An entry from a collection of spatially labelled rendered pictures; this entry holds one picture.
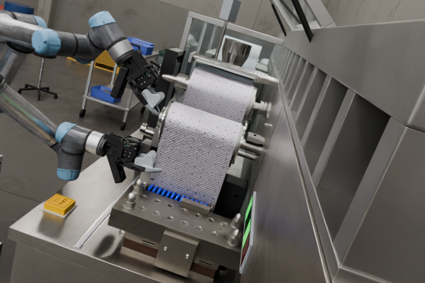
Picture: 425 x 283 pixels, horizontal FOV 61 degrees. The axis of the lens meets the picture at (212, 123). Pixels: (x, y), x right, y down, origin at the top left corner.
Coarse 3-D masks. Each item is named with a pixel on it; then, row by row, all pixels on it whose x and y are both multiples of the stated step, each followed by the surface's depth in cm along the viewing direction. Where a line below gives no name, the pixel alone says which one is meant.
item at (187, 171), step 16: (160, 144) 117; (176, 144) 116; (160, 160) 119; (176, 160) 118; (192, 160) 117; (208, 160) 116; (224, 160) 116; (160, 176) 120; (176, 176) 119; (192, 176) 118; (208, 176) 118; (224, 176) 117; (176, 192) 121; (192, 192) 120; (208, 192) 119
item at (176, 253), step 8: (168, 232) 101; (168, 240) 100; (176, 240) 100; (184, 240) 100; (192, 240) 101; (160, 248) 101; (168, 248) 101; (176, 248) 101; (184, 248) 100; (192, 248) 100; (160, 256) 102; (168, 256) 102; (176, 256) 101; (184, 256) 101; (192, 256) 101; (160, 264) 103; (168, 264) 102; (176, 264) 102; (184, 264) 102; (176, 272) 103; (184, 272) 102
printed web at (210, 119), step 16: (192, 80) 136; (208, 80) 136; (224, 80) 137; (192, 96) 136; (208, 96) 136; (224, 96) 135; (240, 96) 135; (176, 112) 116; (192, 112) 117; (208, 112) 120; (224, 112) 136; (240, 112) 135; (176, 128) 115; (192, 128) 115; (208, 128) 114; (224, 128) 115; (240, 128) 116; (192, 144) 116; (208, 144) 115; (224, 144) 114
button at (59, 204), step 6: (54, 198) 117; (60, 198) 118; (66, 198) 119; (48, 204) 113; (54, 204) 114; (60, 204) 115; (66, 204) 116; (72, 204) 118; (54, 210) 113; (60, 210) 113; (66, 210) 114
